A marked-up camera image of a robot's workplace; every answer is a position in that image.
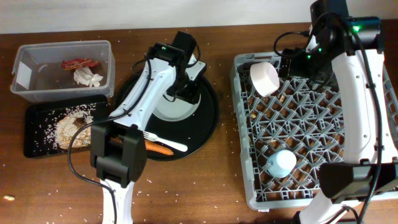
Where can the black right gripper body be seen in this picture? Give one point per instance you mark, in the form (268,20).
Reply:
(304,66)

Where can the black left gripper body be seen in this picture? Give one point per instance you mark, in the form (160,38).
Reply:
(187,89)

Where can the grey round plate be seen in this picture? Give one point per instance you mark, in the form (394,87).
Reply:
(173,109)

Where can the pink bowl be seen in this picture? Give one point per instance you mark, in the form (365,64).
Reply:
(264,78)

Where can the white plastic fork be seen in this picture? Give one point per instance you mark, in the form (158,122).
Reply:
(154,138)

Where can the orange carrot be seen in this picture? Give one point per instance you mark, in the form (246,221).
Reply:
(150,146)

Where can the white tissue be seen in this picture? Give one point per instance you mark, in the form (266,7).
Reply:
(86,77)

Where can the red snack wrapper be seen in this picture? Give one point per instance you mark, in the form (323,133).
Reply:
(79,63)

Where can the brown food scrap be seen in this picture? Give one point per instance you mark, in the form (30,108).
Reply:
(79,122)

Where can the rice and peanut pile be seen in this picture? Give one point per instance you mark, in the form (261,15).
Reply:
(60,133)

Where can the light blue plastic cup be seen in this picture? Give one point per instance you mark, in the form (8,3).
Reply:
(281,163)

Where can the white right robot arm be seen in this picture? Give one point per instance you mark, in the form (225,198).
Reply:
(351,50)

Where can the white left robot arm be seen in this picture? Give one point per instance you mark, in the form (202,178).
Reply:
(118,151)

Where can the peanut in rack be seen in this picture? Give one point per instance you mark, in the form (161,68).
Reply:
(282,98)

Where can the grey dishwasher rack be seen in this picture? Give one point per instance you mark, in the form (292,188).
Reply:
(308,123)

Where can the round black tray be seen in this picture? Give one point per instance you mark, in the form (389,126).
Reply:
(193,131)

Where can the clear plastic bin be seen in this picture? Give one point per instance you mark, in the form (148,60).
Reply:
(39,76)

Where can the black rectangular tray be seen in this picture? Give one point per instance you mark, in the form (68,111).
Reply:
(40,135)

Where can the peanut on table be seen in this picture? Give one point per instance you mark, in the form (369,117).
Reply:
(9,197)

